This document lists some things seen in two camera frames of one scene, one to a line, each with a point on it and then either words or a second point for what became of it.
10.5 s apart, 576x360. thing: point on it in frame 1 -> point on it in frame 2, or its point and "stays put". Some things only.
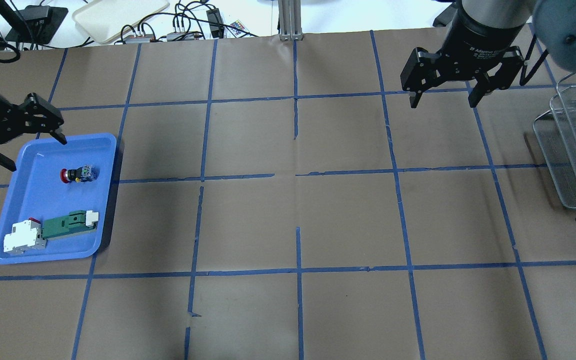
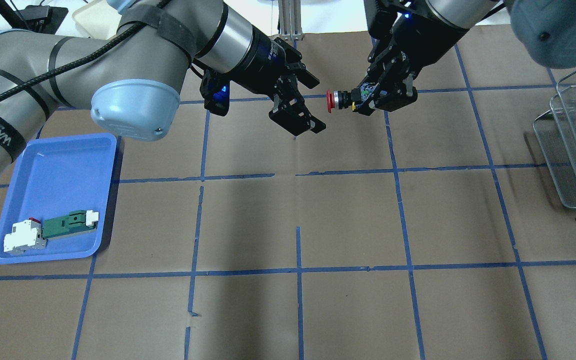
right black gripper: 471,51 -> 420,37
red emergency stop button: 86,174 -> 342,100
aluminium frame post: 290,15 stays put
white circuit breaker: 25,235 stays put
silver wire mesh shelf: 573,137 stays put
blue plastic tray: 36,190 stays put
